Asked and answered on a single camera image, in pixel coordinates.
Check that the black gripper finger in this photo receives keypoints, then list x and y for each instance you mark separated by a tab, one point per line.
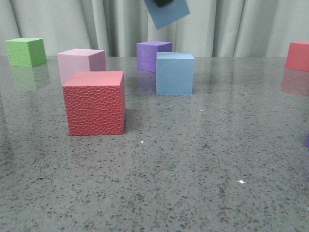
162	3

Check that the light blue foam cube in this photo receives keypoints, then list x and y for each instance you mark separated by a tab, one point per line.
174	73

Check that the purple foam cube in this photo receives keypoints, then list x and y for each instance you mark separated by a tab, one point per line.
146	54

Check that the grey-green curtain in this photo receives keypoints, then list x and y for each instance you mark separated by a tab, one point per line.
214	28

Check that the pink foam cube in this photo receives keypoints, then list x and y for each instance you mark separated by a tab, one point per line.
80	60

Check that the large red textured cube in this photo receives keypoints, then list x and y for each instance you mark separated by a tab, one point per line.
95	103

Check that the green foam cube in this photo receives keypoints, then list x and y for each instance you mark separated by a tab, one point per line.
26	52

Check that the red cube at right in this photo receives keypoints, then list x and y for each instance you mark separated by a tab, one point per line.
298	56

